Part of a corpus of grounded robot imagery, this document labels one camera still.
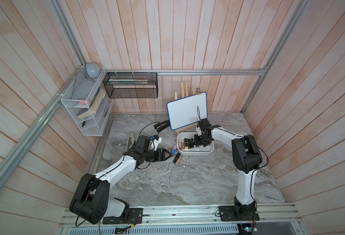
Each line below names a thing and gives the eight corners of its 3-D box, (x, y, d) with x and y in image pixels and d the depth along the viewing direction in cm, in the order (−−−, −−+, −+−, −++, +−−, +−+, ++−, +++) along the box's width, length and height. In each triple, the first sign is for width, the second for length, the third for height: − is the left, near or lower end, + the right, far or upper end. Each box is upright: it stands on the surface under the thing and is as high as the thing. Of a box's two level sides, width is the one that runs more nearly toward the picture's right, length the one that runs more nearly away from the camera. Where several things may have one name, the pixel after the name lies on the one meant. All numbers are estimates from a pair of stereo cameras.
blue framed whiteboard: (172, 137, 107) (172, 112, 86) (167, 128, 112) (166, 102, 92) (205, 125, 114) (213, 99, 94) (198, 117, 120) (205, 91, 99)
